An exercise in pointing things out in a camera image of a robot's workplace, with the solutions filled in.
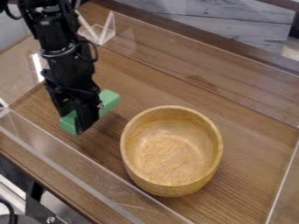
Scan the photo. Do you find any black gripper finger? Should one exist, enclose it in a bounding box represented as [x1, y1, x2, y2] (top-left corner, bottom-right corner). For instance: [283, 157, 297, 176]
[74, 97, 101, 134]

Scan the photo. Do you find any brown wooden bowl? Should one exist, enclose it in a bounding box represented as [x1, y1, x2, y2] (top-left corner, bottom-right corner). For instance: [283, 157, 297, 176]
[120, 105, 223, 198]

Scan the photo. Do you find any green rectangular block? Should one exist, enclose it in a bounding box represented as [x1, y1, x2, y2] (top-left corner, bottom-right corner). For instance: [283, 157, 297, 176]
[60, 89, 120, 136]

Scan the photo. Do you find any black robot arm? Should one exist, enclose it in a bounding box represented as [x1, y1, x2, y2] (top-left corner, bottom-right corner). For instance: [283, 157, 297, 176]
[0, 0, 101, 134]

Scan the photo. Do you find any clear acrylic corner bracket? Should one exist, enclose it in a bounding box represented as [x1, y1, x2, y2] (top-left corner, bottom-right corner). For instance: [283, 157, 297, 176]
[78, 11, 116, 46]

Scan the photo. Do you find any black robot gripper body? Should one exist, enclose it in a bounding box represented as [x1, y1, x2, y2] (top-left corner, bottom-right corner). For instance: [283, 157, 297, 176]
[41, 39, 100, 116]

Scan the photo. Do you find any black cable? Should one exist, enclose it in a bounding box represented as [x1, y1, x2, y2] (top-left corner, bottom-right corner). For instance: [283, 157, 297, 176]
[0, 199, 16, 224]

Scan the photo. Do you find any black table leg frame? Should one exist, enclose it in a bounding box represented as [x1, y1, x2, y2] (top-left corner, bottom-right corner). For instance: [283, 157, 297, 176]
[24, 182, 66, 224]

